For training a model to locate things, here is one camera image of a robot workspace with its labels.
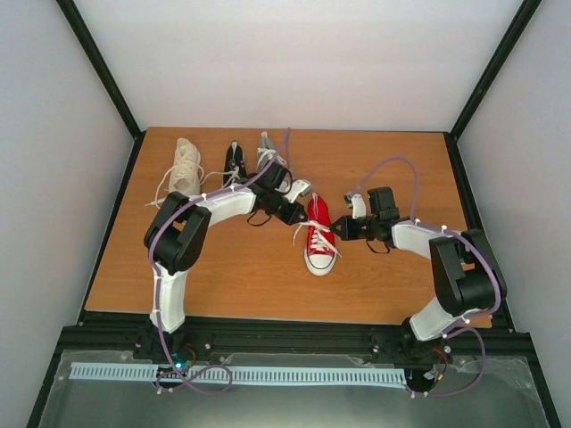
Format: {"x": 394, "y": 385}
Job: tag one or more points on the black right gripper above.
{"x": 348, "y": 234}

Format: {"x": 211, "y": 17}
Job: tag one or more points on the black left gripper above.
{"x": 290, "y": 218}

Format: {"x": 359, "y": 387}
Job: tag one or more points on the white shoelace of red shoe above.
{"x": 320, "y": 238}

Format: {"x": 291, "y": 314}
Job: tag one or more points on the red canvas sneaker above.
{"x": 318, "y": 265}

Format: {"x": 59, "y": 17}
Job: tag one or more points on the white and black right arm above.
{"x": 464, "y": 269}

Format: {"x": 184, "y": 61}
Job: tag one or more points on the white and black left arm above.
{"x": 176, "y": 237}

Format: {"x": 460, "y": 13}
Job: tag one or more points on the grey canvas sneaker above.
{"x": 267, "y": 153}

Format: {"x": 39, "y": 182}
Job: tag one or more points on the black canvas sneaker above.
{"x": 234, "y": 165}

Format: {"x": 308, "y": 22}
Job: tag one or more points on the cream high-top sneaker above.
{"x": 186, "y": 172}

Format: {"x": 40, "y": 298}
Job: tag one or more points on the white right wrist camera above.
{"x": 355, "y": 202}

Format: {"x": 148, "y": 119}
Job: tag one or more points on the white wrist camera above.
{"x": 355, "y": 202}
{"x": 299, "y": 188}

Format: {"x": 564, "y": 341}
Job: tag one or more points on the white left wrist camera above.
{"x": 299, "y": 188}

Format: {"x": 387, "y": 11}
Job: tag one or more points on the black aluminium frame rail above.
{"x": 209, "y": 339}

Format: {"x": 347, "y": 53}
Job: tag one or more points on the light blue slotted cable duct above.
{"x": 242, "y": 375}

